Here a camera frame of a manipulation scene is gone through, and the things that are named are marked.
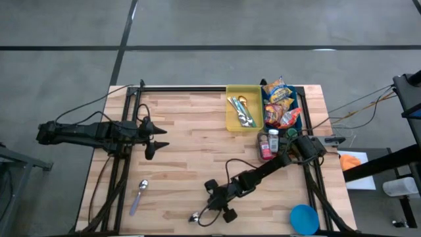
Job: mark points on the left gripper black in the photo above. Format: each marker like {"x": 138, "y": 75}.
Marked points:
{"x": 148, "y": 138}

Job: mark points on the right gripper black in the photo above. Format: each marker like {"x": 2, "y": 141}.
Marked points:
{"x": 222, "y": 197}

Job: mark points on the red lid spice tin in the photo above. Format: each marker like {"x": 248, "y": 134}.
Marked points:
{"x": 265, "y": 151}

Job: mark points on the glass herb jar white lid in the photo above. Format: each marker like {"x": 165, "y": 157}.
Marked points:
{"x": 273, "y": 140}

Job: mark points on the green lid spice jar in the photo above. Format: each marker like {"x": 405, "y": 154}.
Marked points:
{"x": 291, "y": 132}

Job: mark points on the orange red snack bag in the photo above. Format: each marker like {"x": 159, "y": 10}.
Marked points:
{"x": 273, "y": 114}

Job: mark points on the orange silver snack bag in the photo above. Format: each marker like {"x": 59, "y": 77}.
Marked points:
{"x": 291, "y": 116}

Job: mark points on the blue yellow snack bag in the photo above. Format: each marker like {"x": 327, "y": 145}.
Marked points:
{"x": 278, "y": 91}

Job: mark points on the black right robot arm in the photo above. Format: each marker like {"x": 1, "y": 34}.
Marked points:
{"x": 269, "y": 168}

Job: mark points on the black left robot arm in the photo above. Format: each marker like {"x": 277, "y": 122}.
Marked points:
{"x": 82, "y": 133}

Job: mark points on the blue round lid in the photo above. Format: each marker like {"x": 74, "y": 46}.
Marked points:
{"x": 304, "y": 219}

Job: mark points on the yellow plastic bin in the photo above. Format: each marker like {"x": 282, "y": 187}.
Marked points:
{"x": 255, "y": 92}

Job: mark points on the teal blue plastic bin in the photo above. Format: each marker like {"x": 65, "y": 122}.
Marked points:
{"x": 297, "y": 95}

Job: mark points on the dark grey metal stand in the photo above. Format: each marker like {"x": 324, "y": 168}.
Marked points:
{"x": 33, "y": 162}

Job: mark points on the orange soft object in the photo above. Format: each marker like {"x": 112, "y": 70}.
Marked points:
{"x": 349, "y": 162}

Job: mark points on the white paper sheet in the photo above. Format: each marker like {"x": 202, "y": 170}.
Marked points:
{"x": 361, "y": 182}

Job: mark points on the white plastic roll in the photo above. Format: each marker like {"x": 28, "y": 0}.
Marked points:
{"x": 399, "y": 187}

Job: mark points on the small black floor object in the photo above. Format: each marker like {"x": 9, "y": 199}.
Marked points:
{"x": 399, "y": 224}

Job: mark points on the black metal stand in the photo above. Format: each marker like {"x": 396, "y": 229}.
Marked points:
{"x": 408, "y": 95}

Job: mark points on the black aluminium table frame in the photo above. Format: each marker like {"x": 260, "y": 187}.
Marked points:
{"x": 184, "y": 89}

